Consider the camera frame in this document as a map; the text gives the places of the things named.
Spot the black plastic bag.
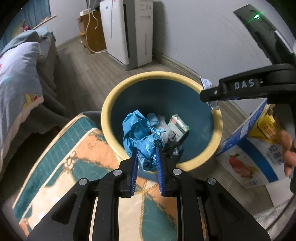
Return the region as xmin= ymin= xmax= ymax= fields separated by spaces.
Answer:
xmin=163 ymin=140 xmax=184 ymax=161

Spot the blue face mask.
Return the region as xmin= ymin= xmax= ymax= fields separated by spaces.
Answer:
xmin=122 ymin=110 xmax=165 ymax=171

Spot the white green small carton box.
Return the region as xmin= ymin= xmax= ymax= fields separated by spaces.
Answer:
xmin=168 ymin=114 xmax=190 ymax=142

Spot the clear plastic wrap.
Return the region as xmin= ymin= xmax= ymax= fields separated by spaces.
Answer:
xmin=157 ymin=115 xmax=176 ymax=144

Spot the yellow and teal trash bin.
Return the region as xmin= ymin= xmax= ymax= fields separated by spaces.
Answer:
xmin=101 ymin=71 xmax=223 ymax=171

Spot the person right hand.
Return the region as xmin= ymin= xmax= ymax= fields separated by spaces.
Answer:
xmin=278 ymin=130 xmax=296 ymax=176

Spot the teal and orange patterned mat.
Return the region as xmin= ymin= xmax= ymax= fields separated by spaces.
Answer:
xmin=13 ymin=114 xmax=177 ymax=240

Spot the blue white milk carton box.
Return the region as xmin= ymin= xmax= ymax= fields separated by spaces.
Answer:
xmin=216 ymin=100 xmax=286 ymax=189

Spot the dark grey bed skirt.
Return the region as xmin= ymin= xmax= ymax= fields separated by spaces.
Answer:
xmin=20 ymin=33 xmax=69 ymax=136

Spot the white fluffy cloth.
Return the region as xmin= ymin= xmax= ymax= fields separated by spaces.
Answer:
xmin=254 ymin=177 xmax=295 ymax=240

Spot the white air purifier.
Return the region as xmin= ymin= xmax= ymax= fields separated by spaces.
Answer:
xmin=100 ymin=0 xmax=154 ymax=70

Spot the brown wooden cabinet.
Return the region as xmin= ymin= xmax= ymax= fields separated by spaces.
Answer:
xmin=76 ymin=10 xmax=106 ymax=54

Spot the teal window curtain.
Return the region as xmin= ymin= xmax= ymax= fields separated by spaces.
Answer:
xmin=1 ymin=1 xmax=51 ymax=50

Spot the white power cable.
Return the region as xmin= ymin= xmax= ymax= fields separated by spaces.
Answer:
xmin=84 ymin=9 xmax=108 ymax=54

